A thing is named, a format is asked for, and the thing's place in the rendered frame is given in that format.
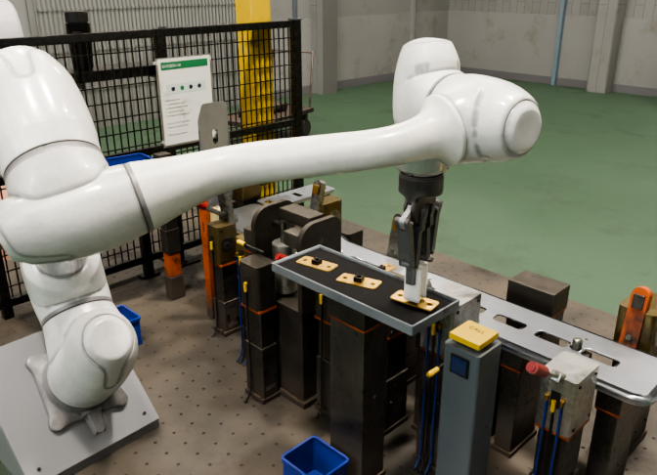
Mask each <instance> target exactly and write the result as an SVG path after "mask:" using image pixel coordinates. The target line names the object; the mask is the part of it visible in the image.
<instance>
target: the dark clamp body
mask: <svg viewBox="0 0 657 475"><path fill-rule="evenodd" d="M315 318H316V319H318V320H319V355H317V402H316V403H315V409H317V410H319V412H318V414H317V415H315V416H314V418H316V419H318V418H319V414H320V412H322V413H324V414H325V415H327V416H329V417H330V317H328V298H327V297H326V296H324V295H323V294H321V293H319V292H317V291H315Z"/></svg>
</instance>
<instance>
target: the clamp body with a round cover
mask: <svg viewBox="0 0 657 475"><path fill-rule="evenodd" d="M406 354H407V333H405V332H402V331H400V330H398V329H396V328H394V327H392V326H390V325H389V326H388V338H387V366H386V393H385V420H384V436H386V435H387V434H389V433H390V432H391V431H393V430H394V429H396V428H397V427H398V426H400V425H401V424H403V423H404V422H405V421H407V420H408V416H407V415H406V401H407V382H408V369H407V368H406Z"/></svg>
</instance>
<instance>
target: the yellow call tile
mask: <svg viewBox="0 0 657 475"><path fill-rule="evenodd" d="M449 337H450V338H451V339H454V340H456V341H457V342H459V343H461V344H464V345H466V346H468V347H470V348H473V349H475V350H477V351H480V350H481V349H483V348H484V347H486V346H487V345H489V344H490V343H492V342H493V341H495V340H496V339H497V338H498V337H499V333H498V332H497V331H495V330H492V329H490V328H488V327H486V326H484V325H481V324H478V323H475V322H473V321H467V322H466V323H464V324H462V325H460V326H458V327H457V328H455V329H454V330H452V331H450V333H449Z"/></svg>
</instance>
